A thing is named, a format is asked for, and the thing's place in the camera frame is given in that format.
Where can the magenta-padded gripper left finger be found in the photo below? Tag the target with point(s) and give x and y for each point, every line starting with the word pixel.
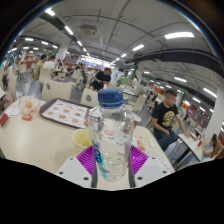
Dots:
pixel 75 171

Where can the white paper slip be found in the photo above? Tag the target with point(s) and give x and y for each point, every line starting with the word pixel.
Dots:
pixel 12 111

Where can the red flat packet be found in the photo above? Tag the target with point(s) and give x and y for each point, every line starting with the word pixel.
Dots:
pixel 4 119

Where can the small white sachet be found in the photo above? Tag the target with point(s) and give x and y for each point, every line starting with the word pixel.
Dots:
pixel 152 143

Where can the white side table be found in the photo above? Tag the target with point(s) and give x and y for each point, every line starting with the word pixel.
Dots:
pixel 191 145

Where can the clear blue-capped water bottle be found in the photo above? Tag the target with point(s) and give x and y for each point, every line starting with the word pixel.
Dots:
pixel 111 143

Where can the brown tray with paper liner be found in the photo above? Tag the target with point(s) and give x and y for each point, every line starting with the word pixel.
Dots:
pixel 63 112

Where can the clear food wrapper with snacks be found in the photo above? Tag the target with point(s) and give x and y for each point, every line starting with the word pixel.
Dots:
pixel 29 108

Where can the red ketchup packet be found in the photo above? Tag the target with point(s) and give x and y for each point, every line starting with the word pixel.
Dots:
pixel 140 145

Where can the beige chairs group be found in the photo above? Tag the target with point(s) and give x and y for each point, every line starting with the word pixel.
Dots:
pixel 138 103

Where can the ceiling lights group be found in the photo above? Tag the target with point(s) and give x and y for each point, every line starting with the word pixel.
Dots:
pixel 179 35

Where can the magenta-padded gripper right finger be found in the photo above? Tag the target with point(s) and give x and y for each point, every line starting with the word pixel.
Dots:
pixel 151 171

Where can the ceiling air conditioning unit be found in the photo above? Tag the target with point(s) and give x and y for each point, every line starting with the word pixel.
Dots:
pixel 88 30

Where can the person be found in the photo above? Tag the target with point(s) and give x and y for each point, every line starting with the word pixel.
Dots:
pixel 165 116
pixel 101 79
pixel 49 65
pixel 38 66
pixel 210 146

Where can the beige chair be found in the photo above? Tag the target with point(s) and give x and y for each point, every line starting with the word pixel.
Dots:
pixel 89 98
pixel 56 90

